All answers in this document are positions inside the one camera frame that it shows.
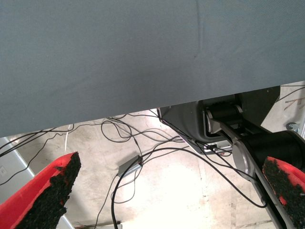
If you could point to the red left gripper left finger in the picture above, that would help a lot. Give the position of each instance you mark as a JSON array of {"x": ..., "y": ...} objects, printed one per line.
[{"x": 31, "y": 205}]

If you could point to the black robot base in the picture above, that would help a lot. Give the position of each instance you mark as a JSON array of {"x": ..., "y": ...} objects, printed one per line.
[{"x": 186, "y": 124}]

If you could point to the grey adapter box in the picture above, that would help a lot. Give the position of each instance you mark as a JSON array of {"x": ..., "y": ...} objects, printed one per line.
[{"x": 129, "y": 165}]

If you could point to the steel wrench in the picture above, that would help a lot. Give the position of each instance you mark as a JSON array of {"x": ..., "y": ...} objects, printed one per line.
[{"x": 291, "y": 126}]

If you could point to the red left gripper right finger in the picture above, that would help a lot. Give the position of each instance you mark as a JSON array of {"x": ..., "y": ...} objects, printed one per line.
[{"x": 288, "y": 186}]

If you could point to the dark grey table cloth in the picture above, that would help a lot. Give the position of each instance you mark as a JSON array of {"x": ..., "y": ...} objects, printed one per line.
[{"x": 143, "y": 59}]

